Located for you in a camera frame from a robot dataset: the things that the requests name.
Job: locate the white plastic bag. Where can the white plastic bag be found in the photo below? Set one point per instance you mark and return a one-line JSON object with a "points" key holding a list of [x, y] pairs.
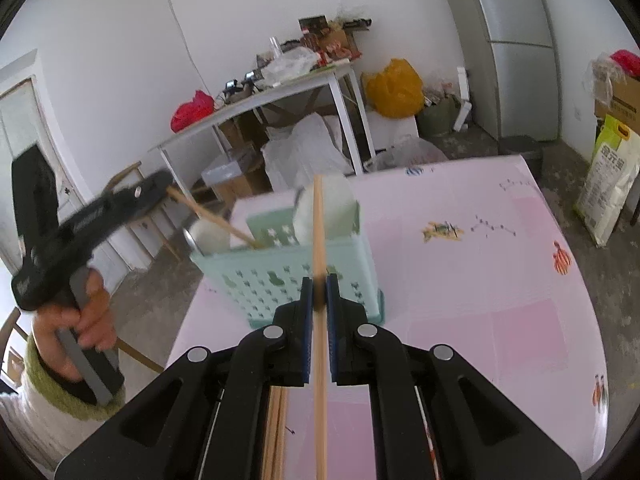
{"points": [[287, 67], [300, 155]]}

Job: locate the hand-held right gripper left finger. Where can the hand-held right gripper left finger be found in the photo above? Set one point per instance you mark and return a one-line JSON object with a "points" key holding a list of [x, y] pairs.
{"points": [[308, 332]]}

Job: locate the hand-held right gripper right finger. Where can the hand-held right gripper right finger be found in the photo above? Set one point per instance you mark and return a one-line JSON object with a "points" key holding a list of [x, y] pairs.
{"points": [[331, 332]]}

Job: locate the grey refrigerator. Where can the grey refrigerator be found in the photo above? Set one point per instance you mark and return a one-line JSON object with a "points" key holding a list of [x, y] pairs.
{"points": [[515, 60]]}

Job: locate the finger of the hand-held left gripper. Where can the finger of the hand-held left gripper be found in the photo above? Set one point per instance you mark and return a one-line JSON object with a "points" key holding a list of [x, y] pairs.
{"points": [[145, 192]]}

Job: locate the cardboard box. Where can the cardboard box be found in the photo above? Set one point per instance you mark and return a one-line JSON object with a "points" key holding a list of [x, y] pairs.
{"points": [[622, 100], [240, 187]]}

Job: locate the grey-green bag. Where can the grey-green bag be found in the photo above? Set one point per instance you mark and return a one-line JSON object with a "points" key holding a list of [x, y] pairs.
{"points": [[440, 117]]}

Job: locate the mint green utensil holder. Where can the mint green utensil holder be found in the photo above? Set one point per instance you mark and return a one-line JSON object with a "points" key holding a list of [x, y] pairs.
{"points": [[345, 251]]}

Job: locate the white box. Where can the white box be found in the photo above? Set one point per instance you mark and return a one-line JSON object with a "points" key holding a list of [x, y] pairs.
{"points": [[392, 130]]}

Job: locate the pile of snack packages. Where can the pile of snack packages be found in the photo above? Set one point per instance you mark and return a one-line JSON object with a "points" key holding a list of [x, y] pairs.
{"points": [[335, 40]]}

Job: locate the white foam block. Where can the white foam block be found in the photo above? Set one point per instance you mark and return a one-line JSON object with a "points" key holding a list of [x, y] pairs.
{"points": [[462, 100]]}

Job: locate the yellow plastic bag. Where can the yellow plastic bag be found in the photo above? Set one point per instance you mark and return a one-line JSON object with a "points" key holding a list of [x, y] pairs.
{"points": [[395, 90]]}

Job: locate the white desk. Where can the white desk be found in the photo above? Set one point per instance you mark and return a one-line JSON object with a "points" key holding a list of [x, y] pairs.
{"points": [[280, 92]]}

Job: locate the clear plastic bag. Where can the clear plastic bag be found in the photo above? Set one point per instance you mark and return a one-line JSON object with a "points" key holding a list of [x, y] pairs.
{"points": [[410, 152]]}

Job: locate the white panelled door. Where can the white panelled door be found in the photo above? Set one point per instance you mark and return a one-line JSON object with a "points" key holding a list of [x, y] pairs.
{"points": [[15, 125]]}

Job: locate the person's left forearm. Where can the person's left forearm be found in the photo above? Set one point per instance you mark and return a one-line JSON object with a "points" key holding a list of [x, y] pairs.
{"points": [[55, 400]]}

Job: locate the person's left hand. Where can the person's left hand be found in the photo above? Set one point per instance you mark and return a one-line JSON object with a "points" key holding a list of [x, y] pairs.
{"points": [[92, 310]]}

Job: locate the pink printed tablecloth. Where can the pink printed tablecloth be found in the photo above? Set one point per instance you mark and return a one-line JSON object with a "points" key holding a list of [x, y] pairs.
{"points": [[475, 310]]}

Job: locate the red plastic bag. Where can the red plastic bag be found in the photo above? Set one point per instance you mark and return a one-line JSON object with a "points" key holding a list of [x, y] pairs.
{"points": [[192, 112]]}

